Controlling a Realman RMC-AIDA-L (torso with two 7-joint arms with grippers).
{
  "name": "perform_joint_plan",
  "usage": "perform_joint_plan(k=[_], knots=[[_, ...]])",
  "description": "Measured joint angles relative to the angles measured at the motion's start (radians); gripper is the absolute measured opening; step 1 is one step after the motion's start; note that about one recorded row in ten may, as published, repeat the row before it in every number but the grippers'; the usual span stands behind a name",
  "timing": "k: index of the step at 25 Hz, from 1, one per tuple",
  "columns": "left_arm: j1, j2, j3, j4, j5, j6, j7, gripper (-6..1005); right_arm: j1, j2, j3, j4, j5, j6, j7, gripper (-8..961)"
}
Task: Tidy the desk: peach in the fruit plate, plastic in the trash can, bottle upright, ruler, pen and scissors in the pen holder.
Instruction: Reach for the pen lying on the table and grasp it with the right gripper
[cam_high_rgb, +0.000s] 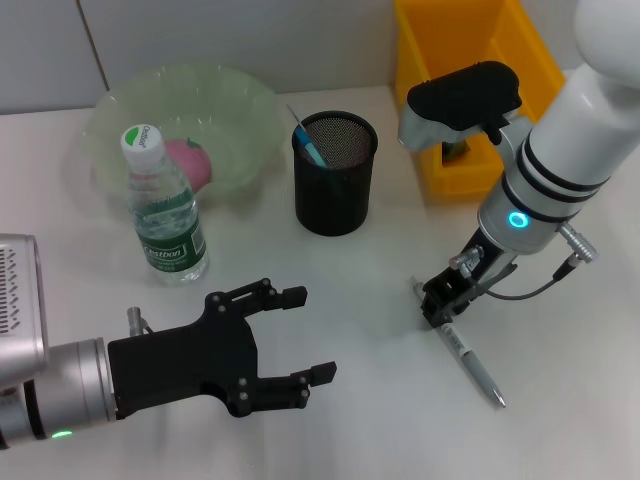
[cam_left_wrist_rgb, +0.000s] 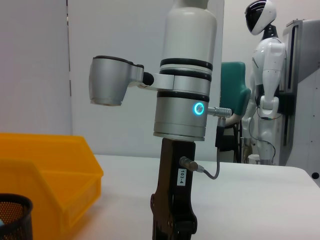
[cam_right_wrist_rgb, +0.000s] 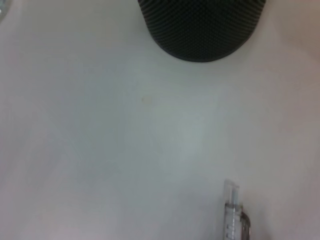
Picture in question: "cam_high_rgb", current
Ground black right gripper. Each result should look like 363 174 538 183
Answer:
419 229 520 329

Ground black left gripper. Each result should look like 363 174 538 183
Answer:
107 278 338 421

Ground grey clear ballpoint pen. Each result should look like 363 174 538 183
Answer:
409 275 507 410

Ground clear green-label water bottle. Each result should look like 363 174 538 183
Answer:
119 123 210 287

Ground blue scissors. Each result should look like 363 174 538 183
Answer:
297 123 331 170

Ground pink toy peach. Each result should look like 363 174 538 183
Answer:
162 137 214 195

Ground black mesh pen holder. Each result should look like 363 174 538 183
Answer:
291 112 379 236

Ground translucent green fruit plate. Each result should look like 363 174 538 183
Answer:
82 62 281 201

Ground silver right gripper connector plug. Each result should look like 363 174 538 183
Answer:
448 247 484 277

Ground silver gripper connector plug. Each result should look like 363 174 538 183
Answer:
126 307 151 337
448 247 484 277

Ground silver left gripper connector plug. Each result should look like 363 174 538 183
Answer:
126 307 151 337

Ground yellow plastic bin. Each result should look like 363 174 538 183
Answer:
393 0 566 199

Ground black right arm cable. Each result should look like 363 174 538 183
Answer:
469 222 600 302

